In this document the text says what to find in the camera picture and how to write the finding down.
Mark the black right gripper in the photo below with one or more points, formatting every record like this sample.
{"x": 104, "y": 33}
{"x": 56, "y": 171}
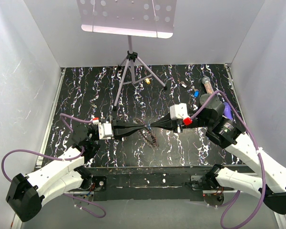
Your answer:
{"x": 167, "y": 123}

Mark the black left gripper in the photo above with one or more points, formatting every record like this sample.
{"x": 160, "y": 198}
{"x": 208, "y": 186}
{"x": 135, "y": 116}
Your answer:
{"x": 120, "y": 129}

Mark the red key tag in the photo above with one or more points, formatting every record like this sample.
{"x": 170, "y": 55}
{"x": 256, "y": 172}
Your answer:
{"x": 146, "y": 134}

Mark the blue key tag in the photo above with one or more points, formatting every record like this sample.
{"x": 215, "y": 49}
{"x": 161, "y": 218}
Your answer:
{"x": 194, "y": 92}

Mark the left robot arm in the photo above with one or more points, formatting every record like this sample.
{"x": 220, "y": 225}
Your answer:
{"x": 27, "y": 194}

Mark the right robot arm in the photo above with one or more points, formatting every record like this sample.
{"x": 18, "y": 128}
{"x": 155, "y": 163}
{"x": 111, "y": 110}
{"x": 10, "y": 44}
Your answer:
{"x": 270, "y": 184}

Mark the purple plastic tool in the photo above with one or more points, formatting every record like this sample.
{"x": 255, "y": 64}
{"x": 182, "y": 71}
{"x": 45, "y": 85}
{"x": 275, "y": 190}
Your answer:
{"x": 227, "y": 111}

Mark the sprinkles filled tube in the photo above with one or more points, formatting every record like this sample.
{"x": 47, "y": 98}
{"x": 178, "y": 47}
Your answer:
{"x": 207, "y": 84}

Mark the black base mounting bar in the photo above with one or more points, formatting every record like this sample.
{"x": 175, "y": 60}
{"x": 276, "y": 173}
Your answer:
{"x": 150, "y": 183}

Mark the lilac music stand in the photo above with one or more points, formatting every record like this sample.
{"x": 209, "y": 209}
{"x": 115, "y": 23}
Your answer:
{"x": 143, "y": 18}

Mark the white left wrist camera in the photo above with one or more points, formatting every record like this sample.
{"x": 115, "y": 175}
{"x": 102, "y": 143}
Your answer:
{"x": 104, "y": 128}

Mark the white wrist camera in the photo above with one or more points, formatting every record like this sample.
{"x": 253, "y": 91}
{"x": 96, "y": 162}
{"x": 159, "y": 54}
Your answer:
{"x": 180, "y": 111}
{"x": 104, "y": 128}

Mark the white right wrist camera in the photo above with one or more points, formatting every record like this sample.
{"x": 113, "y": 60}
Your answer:
{"x": 180, "y": 111}

